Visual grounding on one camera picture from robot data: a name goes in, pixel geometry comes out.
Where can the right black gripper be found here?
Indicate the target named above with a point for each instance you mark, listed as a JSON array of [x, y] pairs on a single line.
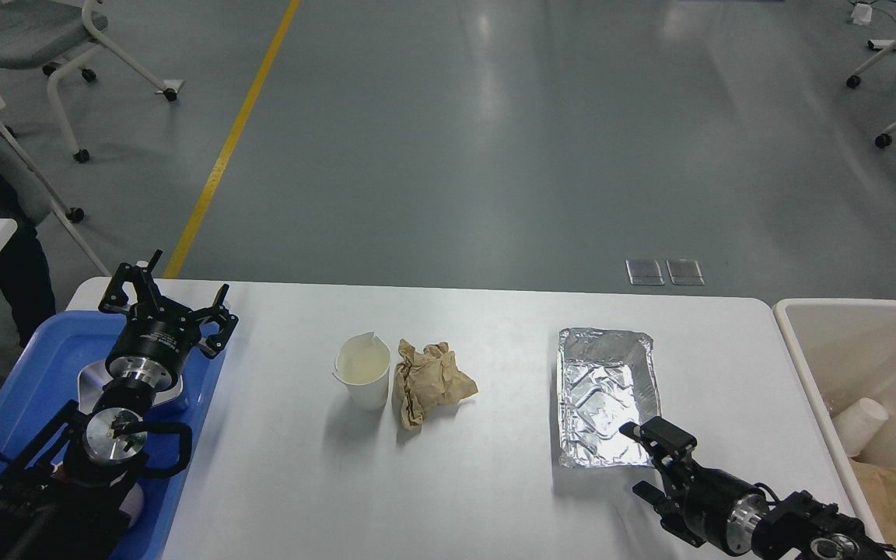
[[701, 504]]

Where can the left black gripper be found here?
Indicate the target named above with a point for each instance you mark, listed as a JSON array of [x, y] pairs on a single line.
[[156, 341]]

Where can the square metal tray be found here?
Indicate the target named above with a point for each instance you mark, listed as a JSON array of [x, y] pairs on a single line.
[[93, 377]]

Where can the pink mug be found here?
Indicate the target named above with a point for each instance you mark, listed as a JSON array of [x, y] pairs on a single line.
[[132, 504]]

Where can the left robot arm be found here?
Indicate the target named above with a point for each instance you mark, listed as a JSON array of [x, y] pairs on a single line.
[[61, 495]]

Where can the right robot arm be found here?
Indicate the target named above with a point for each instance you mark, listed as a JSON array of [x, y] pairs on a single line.
[[813, 529]]

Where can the blue plastic tray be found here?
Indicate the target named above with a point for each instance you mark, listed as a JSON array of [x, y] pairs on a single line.
[[45, 377]]

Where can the aluminium foil tray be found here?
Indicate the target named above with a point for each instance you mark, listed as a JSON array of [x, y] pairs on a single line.
[[604, 379]]

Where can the paper cup in bin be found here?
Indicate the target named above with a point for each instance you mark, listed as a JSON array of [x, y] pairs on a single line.
[[858, 424]]

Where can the white paper cup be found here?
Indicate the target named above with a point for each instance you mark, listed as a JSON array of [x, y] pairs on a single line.
[[362, 366]]

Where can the floor socket plate right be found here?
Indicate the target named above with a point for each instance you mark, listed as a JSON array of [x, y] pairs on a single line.
[[685, 272]]

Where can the floor socket plate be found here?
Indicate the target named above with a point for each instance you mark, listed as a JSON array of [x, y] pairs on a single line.
[[644, 272], [685, 272]]

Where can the floor socket plate left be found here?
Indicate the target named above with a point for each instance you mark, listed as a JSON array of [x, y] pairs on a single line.
[[644, 272]]

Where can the beige plastic bin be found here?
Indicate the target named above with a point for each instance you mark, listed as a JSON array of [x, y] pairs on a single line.
[[844, 350]]

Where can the crumpled brown paper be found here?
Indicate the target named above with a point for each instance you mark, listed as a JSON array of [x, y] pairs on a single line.
[[427, 379]]

